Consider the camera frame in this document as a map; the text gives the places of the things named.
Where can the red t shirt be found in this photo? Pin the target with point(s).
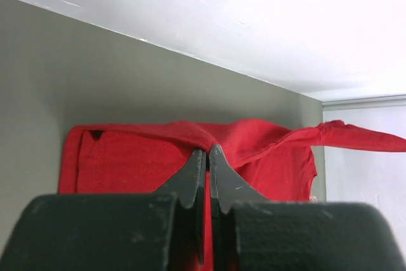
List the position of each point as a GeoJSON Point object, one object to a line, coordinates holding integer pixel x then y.
{"type": "Point", "coordinates": [115, 170]}

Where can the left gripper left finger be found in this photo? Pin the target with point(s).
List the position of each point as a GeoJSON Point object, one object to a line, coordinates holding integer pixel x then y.
{"type": "Point", "coordinates": [186, 241]}

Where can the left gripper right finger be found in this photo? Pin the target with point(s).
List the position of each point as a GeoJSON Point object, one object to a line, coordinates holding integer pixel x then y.
{"type": "Point", "coordinates": [227, 188]}

